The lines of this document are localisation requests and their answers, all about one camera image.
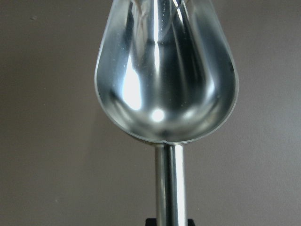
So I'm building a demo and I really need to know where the stainless steel ice scoop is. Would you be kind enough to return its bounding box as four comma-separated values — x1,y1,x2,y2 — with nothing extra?
95,0,238,226

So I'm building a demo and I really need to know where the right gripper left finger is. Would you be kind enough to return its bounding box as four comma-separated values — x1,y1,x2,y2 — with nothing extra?
145,218,157,226

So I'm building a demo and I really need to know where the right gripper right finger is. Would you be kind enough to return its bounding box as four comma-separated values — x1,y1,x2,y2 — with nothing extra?
187,219,195,226

